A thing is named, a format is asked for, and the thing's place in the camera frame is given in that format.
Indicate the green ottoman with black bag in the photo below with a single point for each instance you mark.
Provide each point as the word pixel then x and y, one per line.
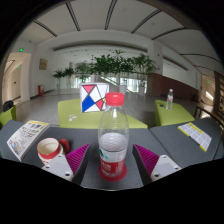
pixel 7 117

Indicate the group of potted plants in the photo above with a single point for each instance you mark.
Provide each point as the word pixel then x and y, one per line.
pixel 110 65

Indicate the white cube with coloured triangles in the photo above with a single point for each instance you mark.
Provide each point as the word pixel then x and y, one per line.
pixel 93 98

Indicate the dark wooden chair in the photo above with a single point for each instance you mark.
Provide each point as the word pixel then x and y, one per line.
pixel 213 115

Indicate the small clear plastic bottle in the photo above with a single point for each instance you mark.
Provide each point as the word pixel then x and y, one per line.
pixel 169 100

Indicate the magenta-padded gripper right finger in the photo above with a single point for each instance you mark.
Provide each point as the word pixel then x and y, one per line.
pixel 165 165

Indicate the printed magazine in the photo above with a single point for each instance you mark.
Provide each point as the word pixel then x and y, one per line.
pixel 25 136

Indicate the long green bench seat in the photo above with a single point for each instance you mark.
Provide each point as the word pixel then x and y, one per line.
pixel 83 121

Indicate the red fire extinguisher cabinet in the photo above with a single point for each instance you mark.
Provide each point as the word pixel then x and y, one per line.
pixel 40 90

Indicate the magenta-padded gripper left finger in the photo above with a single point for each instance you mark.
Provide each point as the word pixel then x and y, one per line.
pixel 59 165

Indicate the green ottoman with small bottle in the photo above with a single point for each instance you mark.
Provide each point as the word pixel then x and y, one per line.
pixel 173 116

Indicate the yellow and white leaflet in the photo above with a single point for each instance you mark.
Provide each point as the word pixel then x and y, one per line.
pixel 196 136

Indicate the clear red-capped water bottle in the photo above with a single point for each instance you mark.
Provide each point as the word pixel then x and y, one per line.
pixel 113 143

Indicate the tan wall plaque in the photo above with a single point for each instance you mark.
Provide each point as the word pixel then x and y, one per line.
pixel 43 64

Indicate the black bag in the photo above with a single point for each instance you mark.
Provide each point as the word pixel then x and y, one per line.
pixel 8 105

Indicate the green exit sign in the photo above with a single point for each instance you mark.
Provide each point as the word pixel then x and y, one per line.
pixel 21 50

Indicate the red and white cup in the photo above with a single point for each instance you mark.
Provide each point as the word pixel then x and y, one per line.
pixel 48 148

